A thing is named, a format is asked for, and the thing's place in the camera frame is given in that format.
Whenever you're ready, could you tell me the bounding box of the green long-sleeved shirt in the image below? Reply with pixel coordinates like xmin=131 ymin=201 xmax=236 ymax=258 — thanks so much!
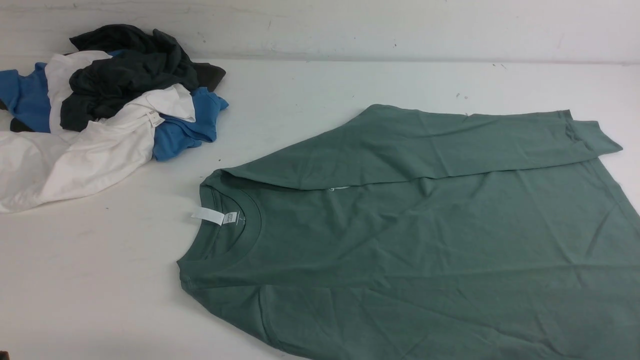
xmin=177 ymin=104 xmax=639 ymax=360

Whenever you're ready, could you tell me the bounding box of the dark grey shirt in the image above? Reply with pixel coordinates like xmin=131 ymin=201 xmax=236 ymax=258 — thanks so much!
xmin=1 ymin=23 xmax=226 ymax=133

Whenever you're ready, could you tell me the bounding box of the white shirt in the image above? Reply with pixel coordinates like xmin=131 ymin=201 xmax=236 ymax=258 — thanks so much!
xmin=0 ymin=50 xmax=197 ymax=214

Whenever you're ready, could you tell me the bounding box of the blue shirt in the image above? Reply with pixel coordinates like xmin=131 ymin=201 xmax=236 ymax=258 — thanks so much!
xmin=1 ymin=49 xmax=228 ymax=161

